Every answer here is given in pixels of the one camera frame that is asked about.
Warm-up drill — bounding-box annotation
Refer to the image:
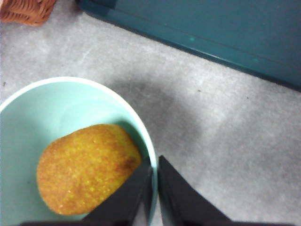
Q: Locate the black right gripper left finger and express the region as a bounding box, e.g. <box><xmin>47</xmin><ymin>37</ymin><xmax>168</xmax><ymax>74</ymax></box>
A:
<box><xmin>82</xmin><ymin>156</ymin><xmax>154</xmax><ymax>226</ymax></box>

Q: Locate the yellow-brown kiwifruit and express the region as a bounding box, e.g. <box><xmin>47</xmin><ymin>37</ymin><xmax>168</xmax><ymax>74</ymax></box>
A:
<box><xmin>36</xmin><ymin>124</ymin><xmax>143</xmax><ymax>216</ymax></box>

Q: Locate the teal ribbed bowl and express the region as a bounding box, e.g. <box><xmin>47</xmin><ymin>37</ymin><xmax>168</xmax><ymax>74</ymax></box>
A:
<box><xmin>0</xmin><ymin>76</ymin><xmax>158</xmax><ymax>226</ymax></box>

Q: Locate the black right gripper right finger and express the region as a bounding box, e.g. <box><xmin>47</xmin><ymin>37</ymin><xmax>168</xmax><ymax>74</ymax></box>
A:
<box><xmin>158</xmin><ymin>155</ymin><xmax>233</xmax><ymax>226</ymax></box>

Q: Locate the dark rectangular tray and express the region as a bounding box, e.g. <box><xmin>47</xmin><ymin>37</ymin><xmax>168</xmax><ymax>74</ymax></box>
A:
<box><xmin>75</xmin><ymin>0</ymin><xmax>301</xmax><ymax>92</ymax></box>

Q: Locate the brown wicker basket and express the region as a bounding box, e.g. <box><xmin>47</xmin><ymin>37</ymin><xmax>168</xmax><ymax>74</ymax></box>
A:
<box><xmin>0</xmin><ymin>0</ymin><xmax>55</xmax><ymax>25</ymax></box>

